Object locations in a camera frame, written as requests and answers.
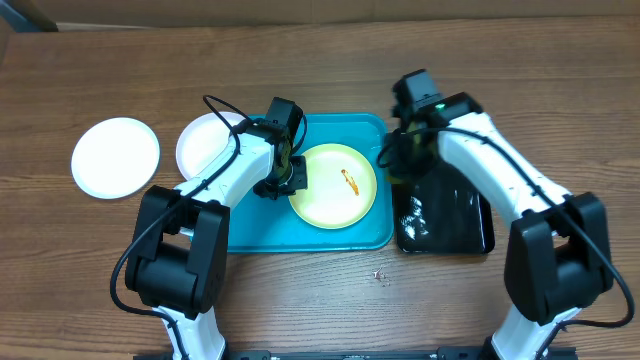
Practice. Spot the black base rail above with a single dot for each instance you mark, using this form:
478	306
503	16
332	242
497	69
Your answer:
442	353

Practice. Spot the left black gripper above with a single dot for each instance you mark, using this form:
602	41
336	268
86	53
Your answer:
300	181

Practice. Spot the yellow plate with sauce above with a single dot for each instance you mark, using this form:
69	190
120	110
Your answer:
341	187

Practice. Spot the small debris on table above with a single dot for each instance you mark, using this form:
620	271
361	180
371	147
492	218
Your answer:
381	277

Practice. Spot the teal plastic tray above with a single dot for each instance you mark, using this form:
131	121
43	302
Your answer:
260	225

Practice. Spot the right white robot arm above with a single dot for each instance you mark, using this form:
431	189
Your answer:
558	258

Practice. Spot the dark object at corner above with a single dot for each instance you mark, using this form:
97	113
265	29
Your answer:
23	16

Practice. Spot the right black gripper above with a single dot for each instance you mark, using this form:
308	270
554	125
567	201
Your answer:
403	170

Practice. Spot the clean white plate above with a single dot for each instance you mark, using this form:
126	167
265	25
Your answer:
200	143

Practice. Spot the white plate with sauce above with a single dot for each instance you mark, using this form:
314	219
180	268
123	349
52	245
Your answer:
115	158

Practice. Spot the black plastic tray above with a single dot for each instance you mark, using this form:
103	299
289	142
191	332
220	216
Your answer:
442	213

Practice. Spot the green yellow sponge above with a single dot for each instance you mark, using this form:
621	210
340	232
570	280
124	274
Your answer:
403	158

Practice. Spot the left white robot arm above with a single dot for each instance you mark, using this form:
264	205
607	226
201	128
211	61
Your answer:
176	261

